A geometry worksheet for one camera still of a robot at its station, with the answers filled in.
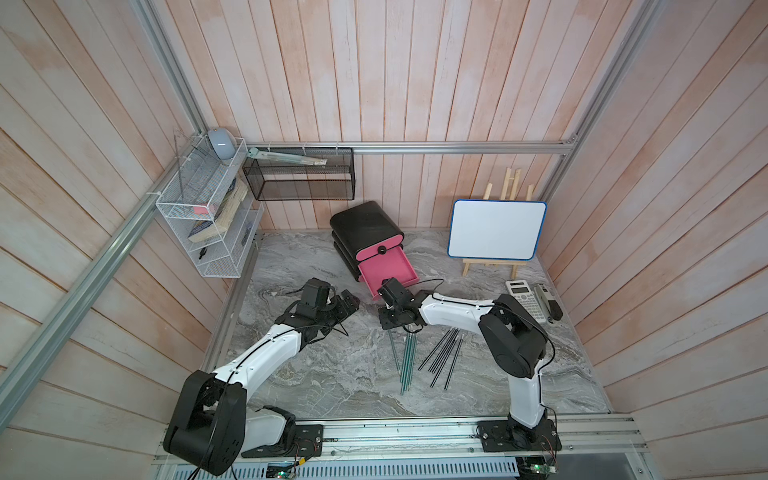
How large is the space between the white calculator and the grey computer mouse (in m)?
1.00

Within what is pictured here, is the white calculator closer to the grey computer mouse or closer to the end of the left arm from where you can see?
the end of the left arm

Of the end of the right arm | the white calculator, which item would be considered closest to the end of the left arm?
the end of the right arm

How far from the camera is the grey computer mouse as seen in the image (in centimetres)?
83

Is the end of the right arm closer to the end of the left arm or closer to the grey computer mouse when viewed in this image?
the end of the left arm

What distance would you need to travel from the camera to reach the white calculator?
3.19 feet

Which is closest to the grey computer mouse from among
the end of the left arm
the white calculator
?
the end of the left arm
